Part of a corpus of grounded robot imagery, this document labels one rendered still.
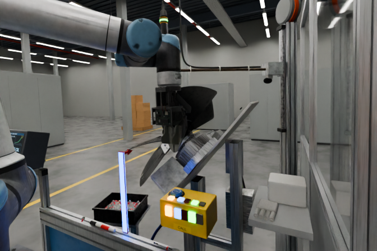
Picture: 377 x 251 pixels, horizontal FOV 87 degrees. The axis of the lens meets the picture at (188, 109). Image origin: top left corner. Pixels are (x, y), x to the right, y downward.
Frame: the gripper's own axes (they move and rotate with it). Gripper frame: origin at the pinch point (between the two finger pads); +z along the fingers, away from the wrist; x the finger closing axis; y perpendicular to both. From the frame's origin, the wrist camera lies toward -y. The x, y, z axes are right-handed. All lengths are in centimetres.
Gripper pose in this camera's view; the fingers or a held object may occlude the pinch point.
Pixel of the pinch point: (175, 147)
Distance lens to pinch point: 66.9
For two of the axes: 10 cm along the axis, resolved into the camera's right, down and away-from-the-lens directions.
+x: 8.9, -0.1, -4.5
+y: -4.5, 0.7, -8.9
